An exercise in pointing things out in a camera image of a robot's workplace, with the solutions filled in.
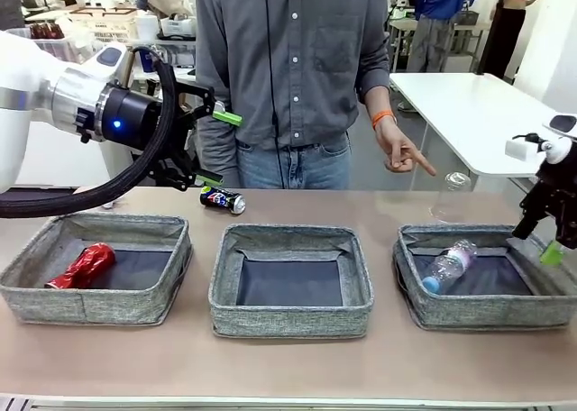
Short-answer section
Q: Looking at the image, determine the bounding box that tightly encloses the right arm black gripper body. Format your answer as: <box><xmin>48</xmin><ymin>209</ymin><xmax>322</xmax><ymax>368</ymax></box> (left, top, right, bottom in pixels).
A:
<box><xmin>517</xmin><ymin>151</ymin><xmax>577</xmax><ymax>250</ymax></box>

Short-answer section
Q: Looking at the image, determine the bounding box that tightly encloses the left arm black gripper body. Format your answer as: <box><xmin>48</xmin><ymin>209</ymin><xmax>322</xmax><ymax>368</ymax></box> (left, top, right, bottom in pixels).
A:
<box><xmin>93</xmin><ymin>84</ymin><xmax>194</xmax><ymax>160</ymax></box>

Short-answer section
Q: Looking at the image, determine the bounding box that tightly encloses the dark blue soda can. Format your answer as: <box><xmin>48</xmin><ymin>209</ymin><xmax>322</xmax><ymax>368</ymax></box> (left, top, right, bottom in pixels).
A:
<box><xmin>199</xmin><ymin>186</ymin><xmax>248</xmax><ymax>215</ymax></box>

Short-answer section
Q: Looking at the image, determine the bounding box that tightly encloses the clear plastic cup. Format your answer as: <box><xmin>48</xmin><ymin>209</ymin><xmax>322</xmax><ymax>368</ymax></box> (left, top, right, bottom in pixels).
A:
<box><xmin>427</xmin><ymin>170</ymin><xmax>473</xmax><ymax>225</ymax></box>

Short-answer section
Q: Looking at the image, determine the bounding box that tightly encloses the clear plastic bottle blue cap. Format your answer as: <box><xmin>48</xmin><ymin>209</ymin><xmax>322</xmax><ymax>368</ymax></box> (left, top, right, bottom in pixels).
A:
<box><xmin>421</xmin><ymin>238</ymin><xmax>479</xmax><ymax>293</ymax></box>

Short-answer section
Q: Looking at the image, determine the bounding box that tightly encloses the crushed red soda can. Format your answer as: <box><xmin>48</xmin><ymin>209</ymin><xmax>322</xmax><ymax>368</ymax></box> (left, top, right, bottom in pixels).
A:
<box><xmin>43</xmin><ymin>242</ymin><xmax>117</xmax><ymax>290</ymax></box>

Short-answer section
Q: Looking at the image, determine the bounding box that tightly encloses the person's left forearm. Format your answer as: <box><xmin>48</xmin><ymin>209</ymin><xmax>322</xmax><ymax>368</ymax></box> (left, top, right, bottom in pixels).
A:
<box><xmin>355</xmin><ymin>63</ymin><xmax>396</xmax><ymax>126</ymax></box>

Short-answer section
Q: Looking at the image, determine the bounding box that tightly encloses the person's right forearm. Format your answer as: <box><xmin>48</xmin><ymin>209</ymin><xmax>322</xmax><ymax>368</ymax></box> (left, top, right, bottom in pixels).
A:
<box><xmin>197</xmin><ymin>81</ymin><xmax>243</xmax><ymax>189</ymax></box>

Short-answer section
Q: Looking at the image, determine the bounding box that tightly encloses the person's left hand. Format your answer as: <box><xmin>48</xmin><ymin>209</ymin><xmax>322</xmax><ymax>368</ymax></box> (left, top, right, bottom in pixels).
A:
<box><xmin>373</xmin><ymin>116</ymin><xmax>437</xmax><ymax>178</ymax></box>

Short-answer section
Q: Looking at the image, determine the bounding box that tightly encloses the clear plastic storage box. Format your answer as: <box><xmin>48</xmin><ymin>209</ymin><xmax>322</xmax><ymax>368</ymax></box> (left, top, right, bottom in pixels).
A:
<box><xmin>4</xmin><ymin>27</ymin><xmax>105</xmax><ymax>65</ymax></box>

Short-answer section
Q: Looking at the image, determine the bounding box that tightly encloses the person in grey shirt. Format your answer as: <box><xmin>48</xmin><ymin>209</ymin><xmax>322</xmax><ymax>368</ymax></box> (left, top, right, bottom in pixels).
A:
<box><xmin>194</xmin><ymin>0</ymin><xmax>437</xmax><ymax>191</ymax></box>

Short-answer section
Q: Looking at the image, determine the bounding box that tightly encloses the white plastic jar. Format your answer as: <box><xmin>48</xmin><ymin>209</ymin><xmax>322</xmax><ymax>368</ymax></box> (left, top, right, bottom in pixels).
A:
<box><xmin>133</xmin><ymin>13</ymin><xmax>160</xmax><ymax>42</ymax></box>

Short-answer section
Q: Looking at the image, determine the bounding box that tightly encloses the grey fabric basket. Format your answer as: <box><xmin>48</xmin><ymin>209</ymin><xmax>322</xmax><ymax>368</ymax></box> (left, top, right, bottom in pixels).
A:
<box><xmin>0</xmin><ymin>213</ymin><xmax>195</xmax><ymax>326</ymax></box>
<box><xmin>207</xmin><ymin>224</ymin><xmax>375</xmax><ymax>339</ymax></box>
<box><xmin>391</xmin><ymin>224</ymin><xmax>577</xmax><ymax>332</ymax></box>

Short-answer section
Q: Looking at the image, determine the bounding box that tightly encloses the cream plastic crate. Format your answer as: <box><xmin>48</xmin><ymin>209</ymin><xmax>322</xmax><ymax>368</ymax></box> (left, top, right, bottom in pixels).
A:
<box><xmin>69</xmin><ymin>7</ymin><xmax>139</xmax><ymax>43</ymax></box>

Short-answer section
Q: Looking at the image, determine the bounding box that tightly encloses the white labelled container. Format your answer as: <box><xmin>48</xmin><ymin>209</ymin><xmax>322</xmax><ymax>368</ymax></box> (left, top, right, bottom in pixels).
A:
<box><xmin>160</xmin><ymin>16</ymin><xmax>198</xmax><ymax>41</ymax></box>

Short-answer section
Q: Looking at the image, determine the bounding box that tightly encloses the pack of brown bottles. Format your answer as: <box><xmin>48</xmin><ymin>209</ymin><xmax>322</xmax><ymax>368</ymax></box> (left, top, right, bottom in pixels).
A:
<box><xmin>29</xmin><ymin>22</ymin><xmax>64</xmax><ymax>41</ymax></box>

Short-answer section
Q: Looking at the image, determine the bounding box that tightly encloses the orange wrist watch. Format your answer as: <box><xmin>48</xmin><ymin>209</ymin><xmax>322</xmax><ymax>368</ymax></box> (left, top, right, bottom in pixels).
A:
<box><xmin>371</xmin><ymin>108</ymin><xmax>394</xmax><ymax>132</ymax></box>

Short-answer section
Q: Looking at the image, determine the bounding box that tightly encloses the mannequin in red top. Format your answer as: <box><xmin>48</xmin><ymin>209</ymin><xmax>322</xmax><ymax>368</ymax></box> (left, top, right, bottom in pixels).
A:
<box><xmin>477</xmin><ymin>0</ymin><xmax>549</xmax><ymax>81</ymax></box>

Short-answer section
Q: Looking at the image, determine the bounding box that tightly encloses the thick black cable hose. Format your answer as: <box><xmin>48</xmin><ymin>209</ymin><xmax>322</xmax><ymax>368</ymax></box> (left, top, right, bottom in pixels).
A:
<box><xmin>0</xmin><ymin>45</ymin><xmax>178</xmax><ymax>219</ymax></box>

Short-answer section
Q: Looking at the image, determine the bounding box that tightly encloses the black wire basket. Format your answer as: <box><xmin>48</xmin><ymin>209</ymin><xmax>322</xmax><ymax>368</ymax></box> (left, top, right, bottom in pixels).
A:
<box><xmin>453</xmin><ymin>9</ymin><xmax>480</xmax><ymax>27</ymax></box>

